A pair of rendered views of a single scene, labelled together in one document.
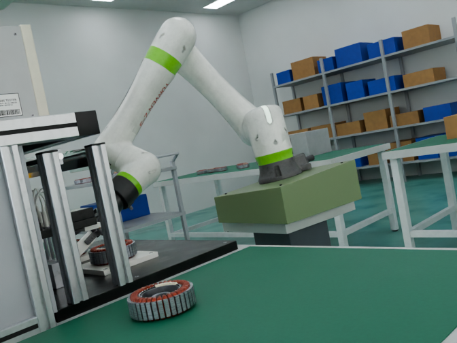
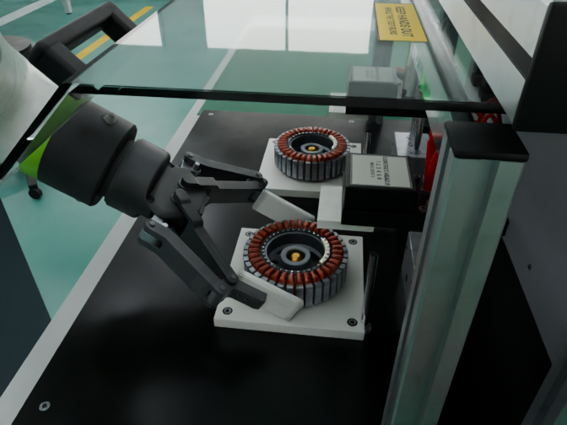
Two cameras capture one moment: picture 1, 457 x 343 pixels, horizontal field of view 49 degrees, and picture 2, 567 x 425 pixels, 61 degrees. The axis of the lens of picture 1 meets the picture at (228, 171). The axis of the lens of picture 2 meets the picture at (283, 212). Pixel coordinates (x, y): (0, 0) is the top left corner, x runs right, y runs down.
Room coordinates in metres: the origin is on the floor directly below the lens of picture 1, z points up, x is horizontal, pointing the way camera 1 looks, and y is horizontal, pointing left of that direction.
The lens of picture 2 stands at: (1.64, 0.77, 1.15)
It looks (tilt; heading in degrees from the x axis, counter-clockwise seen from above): 36 degrees down; 231
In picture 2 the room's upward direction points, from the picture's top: straight up
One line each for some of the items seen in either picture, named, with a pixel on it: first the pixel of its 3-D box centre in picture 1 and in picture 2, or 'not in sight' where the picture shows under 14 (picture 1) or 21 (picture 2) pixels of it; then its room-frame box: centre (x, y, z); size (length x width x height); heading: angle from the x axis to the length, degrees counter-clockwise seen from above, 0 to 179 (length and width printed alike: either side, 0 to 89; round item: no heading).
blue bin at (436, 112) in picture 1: (443, 111); not in sight; (6.81, -2.98, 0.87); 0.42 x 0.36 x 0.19; 136
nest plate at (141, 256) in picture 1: (115, 261); (310, 167); (1.21, 0.31, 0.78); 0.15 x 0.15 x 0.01; 44
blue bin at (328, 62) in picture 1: (332, 64); not in sight; (7.92, -1.90, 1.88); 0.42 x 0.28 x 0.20; 134
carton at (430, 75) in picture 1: (424, 77); not in sight; (6.94, -2.86, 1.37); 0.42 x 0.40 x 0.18; 45
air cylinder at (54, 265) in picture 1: (57, 271); (410, 160); (1.11, 0.41, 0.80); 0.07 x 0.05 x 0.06; 44
